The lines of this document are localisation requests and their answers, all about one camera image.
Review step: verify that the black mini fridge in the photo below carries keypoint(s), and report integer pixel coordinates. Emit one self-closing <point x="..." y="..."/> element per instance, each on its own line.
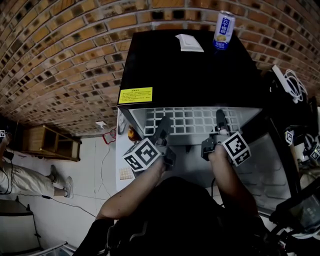
<point x="190" y="75"/>

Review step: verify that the white wire fridge shelf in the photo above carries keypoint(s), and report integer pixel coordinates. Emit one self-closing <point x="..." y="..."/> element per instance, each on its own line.
<point x="192" y="117"/>

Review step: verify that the person's left forearm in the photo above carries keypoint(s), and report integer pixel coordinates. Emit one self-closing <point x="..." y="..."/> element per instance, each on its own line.
<point x="130" y="192"/>

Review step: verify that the black side stand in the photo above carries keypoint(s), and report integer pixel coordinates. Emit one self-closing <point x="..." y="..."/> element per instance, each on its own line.
<point x="275" y="105"/>

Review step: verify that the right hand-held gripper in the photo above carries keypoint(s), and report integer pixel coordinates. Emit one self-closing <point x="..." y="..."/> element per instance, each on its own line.
<point x="236" y="148"/>

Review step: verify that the beige grid pad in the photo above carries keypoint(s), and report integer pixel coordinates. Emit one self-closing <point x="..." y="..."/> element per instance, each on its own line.
<point x="125" y="173"/>

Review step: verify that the wooden shelf cabinet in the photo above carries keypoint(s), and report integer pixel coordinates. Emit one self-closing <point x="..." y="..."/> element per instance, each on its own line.
<point x="32" y="140"/>

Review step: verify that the white wall plug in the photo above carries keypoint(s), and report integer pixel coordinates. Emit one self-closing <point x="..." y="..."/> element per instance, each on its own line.
<point x="100" y="124"/>

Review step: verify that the white cabinet dark top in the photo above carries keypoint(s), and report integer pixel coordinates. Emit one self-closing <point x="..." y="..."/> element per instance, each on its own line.
<point x="15" y="230"/>

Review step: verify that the person's right forearm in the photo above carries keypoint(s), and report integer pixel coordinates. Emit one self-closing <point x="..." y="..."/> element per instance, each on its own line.
<point x="230" y="180"/>

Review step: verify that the white power strip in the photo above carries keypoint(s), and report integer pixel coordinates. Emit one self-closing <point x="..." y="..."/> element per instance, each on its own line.
<point x="279" y="77"/>

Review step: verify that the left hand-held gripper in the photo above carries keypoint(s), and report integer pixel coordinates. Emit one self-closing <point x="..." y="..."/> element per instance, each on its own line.
<point x="142" y="155"/>

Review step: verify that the blue white drink can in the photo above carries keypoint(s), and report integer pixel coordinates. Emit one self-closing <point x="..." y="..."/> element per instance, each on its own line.
<point x="223" y="30"/>

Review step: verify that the black monitor on arm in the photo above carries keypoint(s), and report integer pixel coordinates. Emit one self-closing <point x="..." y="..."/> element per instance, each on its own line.
<point x="305" y="212"/>

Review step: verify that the white printed plastic package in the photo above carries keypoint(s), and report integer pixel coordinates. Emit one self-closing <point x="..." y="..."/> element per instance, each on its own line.
<point x="121" y="122"/>

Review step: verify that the person's black shirt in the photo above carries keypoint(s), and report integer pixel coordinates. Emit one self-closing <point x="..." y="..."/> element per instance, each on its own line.
<point x="180" y="220"/>

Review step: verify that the white flat card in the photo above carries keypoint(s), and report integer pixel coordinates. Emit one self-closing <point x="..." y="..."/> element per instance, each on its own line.
<point x="190" y="43"/>

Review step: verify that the yellow warning sticker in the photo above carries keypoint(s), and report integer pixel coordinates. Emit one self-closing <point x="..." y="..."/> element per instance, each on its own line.
<point x="135" y="95"/>

